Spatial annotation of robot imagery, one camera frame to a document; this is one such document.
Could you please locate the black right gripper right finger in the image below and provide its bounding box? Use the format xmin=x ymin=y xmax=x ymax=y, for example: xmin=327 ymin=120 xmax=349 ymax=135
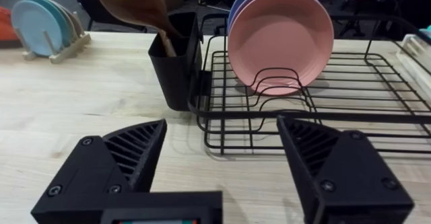
xmin=276 ymin=114 xmax=415 ymax=224

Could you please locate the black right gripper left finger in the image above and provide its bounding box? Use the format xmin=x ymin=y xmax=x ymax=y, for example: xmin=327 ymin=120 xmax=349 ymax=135
xmin=30 ymin=118 xmax=168 ymax=224

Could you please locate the light blue plate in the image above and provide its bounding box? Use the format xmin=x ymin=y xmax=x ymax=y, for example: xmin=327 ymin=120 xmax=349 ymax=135
xmin=11 ymin=0 xmax=64 ymax=57

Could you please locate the black wire dish rack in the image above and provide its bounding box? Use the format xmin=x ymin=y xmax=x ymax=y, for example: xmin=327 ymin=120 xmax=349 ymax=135
xmin=187 ymin=12 xmax=431 ymax=156

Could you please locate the purple plate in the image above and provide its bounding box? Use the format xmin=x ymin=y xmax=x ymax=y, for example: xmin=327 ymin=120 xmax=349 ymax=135
xmin=228 ymin=0 xmax=312 ymax=33

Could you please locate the teal plate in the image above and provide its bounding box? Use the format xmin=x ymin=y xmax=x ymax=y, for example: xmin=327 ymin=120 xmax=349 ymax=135
xmin=27 ymin=0 xmax=72 ymax=47

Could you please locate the pink plate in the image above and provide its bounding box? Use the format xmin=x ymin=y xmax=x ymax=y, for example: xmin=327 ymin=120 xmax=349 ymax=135
xmin=227 ymin=0 xmax=335 ymax=96

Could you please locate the beige plate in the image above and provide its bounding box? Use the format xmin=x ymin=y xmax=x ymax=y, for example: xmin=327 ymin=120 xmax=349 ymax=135
xmin=50 ymin=0 xmax=84 ymax=42

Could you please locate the small wooden peg rack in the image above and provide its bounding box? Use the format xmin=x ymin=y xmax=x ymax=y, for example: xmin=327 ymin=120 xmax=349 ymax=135
xmin=13 ymin=11 xmax=92 ymax=65

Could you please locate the black cutlery holder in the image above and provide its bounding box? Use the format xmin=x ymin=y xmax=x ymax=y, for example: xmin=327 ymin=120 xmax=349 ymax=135
xmin=147 ymin=11 xmax=203 ymax=112

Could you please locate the white plastic tray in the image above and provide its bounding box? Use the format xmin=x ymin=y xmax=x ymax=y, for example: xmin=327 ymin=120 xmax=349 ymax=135
xmin=395 ymin=32 xmax=431 ymax=99

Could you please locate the orange object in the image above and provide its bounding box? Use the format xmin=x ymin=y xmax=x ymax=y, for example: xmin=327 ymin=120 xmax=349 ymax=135
xmin=0 ymin=5 xmax=20 ymax=42

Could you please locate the wooden spatula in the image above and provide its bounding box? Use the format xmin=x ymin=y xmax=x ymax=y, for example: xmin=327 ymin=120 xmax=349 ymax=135
xmin=93 ymin=0 xmax=183 ymax=58

